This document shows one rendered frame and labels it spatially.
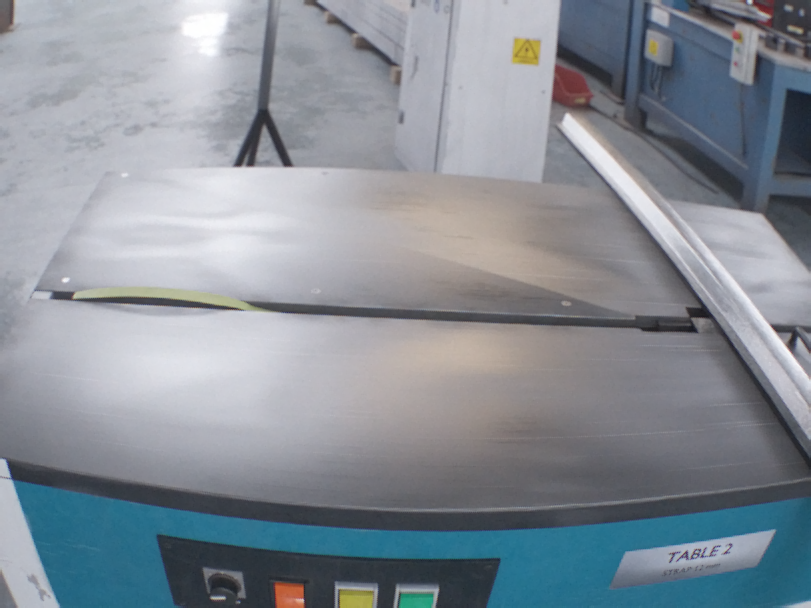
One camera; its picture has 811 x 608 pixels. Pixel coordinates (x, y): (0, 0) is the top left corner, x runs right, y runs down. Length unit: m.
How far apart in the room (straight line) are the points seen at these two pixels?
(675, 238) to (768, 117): 2.28
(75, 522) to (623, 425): 0.44
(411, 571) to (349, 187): 0.51
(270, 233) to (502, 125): 1.93
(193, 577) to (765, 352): 0.54
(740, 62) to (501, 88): 1.05
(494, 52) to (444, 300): 1.93
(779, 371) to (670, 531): 0.20
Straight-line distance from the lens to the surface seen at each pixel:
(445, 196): 1.00
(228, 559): 0.62
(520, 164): 2.84
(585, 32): 4.92
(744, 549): 0.72
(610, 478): 0.62
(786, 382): 0.76
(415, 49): 2.97
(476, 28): 2.64
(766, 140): 3.25
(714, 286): 0.89
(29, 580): 0.73
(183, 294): 0.77
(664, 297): 0.88
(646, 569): 0.68
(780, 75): 3.21
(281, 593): 0.63
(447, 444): 0.63
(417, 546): 0.60
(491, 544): 0.61
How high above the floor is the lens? 1.12
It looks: 29 degrees down
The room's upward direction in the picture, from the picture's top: 6 degrees clockwise
